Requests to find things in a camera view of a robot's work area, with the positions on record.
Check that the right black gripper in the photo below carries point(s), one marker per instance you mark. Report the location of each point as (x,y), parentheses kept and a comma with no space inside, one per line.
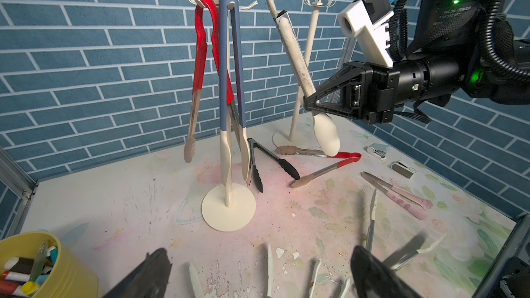
(373,94)

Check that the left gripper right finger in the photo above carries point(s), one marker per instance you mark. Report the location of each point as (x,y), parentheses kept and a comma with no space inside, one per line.
(373,279)

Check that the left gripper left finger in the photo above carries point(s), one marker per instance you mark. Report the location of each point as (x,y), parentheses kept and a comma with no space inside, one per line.
(149,279)

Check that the steel tongs cream tips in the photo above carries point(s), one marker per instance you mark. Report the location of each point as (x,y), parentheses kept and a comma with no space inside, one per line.
(294,138)

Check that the cream utensil rack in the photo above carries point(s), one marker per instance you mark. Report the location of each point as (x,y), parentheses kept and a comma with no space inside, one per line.
(325,130)
(229,206)

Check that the black steel tongs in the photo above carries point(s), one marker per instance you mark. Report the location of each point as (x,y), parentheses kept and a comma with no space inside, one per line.
(273,164)

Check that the blue cream tongs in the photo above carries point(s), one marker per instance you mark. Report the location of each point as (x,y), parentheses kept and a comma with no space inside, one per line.
(229,30)

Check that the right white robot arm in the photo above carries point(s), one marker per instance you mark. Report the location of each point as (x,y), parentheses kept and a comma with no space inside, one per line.
(465,45)

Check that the small white tongs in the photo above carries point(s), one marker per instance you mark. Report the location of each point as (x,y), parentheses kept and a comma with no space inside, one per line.
(322,284)

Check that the steel tongs white tips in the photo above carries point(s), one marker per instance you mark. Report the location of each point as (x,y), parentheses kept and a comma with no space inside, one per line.
(197,288)

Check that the steel tongs cream ends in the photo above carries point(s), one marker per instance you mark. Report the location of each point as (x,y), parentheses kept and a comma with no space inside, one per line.
(410,250)

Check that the small white clip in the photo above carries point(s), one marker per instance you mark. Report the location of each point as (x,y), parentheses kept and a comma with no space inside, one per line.
(378,150)

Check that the yellow cup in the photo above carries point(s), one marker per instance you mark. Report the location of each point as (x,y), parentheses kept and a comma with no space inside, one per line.
(70,277)

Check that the small grey clip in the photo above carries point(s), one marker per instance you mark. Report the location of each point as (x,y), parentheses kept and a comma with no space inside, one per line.
(403,169)

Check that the markers in cup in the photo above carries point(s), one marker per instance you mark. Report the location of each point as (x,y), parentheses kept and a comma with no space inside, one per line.
(16,280)

